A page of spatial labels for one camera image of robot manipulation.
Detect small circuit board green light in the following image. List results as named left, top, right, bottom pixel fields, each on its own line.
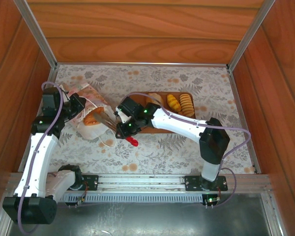
left=203, top=194, right=222, bottom=209

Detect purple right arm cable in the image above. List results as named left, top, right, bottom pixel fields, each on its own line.
left=124, top=91, right=252, bottom=207

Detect ridged long fake bread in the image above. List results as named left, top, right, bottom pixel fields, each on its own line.
left=178, top=93, right=196, bottom=118

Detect yellow striped fake bread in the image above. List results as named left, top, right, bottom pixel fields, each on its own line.
left=166, top=93, right=182, bottom=113

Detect brown rectangular tray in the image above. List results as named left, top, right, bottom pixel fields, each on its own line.
left=135, top=91, right=197, bottom=134

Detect grey slotted cable duct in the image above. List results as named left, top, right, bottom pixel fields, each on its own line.
left=58, top=192, right=212, bottom=204

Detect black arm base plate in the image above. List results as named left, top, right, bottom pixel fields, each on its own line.
left=183, top=175, right=229, bottom=192
left=63, top=174, right=99, bottom=191

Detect dark glazed fake croissant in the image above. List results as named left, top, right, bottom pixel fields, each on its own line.
left=83, top=112, right=105, bottom=126

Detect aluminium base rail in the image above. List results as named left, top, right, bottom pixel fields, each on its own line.
left=4, top=173, right=273, bottom=195

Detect floral grey tablecloth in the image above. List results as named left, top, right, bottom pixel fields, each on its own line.
left=45, top=62, right=258, bottom=175

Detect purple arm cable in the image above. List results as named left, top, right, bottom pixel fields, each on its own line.
left=124, top=91, right=252, bottom=207
left=16, top=82, right=89, bottom=234

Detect grey metal sheet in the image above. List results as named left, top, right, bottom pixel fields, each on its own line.
left=7, top=194, right=272, bottom=236

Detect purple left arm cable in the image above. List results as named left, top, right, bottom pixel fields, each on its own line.
left=16, top=82, right=89, bottom=234

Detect aluminium table edge strip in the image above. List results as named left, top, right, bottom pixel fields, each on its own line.
left=48, top=68, right=59, bottom=86
left=227, top=67, right=261, bottom=174
left=56, top=61, right=229, bottom=68

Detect round pale fake bun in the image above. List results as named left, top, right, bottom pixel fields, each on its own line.
left=146, top=92, right=165, bottom=106

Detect metal tongs with red handle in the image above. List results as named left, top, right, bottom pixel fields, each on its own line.
left=92, top=112, right=140, bottom=148

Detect aluminium corner post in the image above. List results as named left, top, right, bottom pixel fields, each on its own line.
left=226, top=0, right=276, bottom=72
left=13, top=0, right=58, bottom=70

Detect white pink patterned paper bag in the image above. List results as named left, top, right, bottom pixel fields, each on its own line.
left=59, top=82, right=118, bottom=148

